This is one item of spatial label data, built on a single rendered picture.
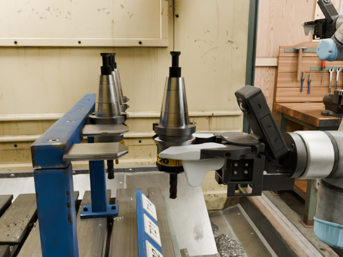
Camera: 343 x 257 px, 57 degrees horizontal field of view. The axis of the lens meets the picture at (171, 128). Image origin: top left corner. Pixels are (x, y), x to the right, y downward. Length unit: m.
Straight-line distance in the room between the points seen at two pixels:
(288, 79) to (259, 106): 2.63
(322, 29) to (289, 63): 1.62
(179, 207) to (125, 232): 0.42
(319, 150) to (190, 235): 0.72
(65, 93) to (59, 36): 0.21
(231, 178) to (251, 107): 0.11
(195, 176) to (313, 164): 0.17
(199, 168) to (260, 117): 0.11
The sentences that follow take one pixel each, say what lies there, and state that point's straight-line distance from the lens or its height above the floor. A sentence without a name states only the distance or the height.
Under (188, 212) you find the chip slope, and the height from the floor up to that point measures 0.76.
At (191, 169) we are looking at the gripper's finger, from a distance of 0.44.
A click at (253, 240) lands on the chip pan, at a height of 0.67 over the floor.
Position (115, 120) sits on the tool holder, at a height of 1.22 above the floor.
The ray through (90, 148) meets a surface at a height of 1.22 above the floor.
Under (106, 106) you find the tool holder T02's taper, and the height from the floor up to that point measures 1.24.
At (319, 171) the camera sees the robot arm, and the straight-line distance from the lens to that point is 0.52.
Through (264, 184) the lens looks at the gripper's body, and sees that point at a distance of 0.51.
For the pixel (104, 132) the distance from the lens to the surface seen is 0.47.
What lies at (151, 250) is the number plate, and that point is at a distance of 0.67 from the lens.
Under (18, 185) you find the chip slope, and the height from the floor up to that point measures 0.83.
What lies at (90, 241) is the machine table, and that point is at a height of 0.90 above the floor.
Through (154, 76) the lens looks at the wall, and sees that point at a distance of 1.25.
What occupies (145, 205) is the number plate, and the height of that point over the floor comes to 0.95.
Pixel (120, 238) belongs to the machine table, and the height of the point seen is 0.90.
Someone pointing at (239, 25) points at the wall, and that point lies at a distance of 1.31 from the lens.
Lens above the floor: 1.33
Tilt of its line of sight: 13 degrees down
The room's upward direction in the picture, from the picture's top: straight up
